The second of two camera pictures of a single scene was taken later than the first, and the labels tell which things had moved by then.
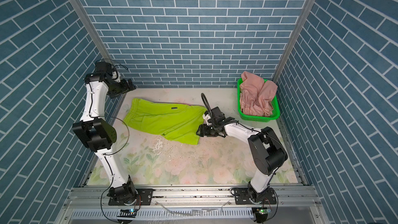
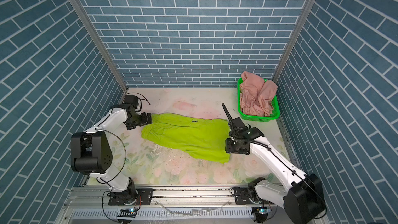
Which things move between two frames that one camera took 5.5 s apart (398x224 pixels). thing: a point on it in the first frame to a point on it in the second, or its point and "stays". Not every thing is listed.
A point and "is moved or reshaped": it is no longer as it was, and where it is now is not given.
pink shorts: (256, 94) stays
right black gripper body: (209, 130) to (232, 145)
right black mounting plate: (242, 197) stays
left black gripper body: (119, 87) to (140, 120)
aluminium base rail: (98, 197) stays
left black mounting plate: (144, 197) stays
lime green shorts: (178, 123) is moved or reshaped
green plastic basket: (275, 113) stays
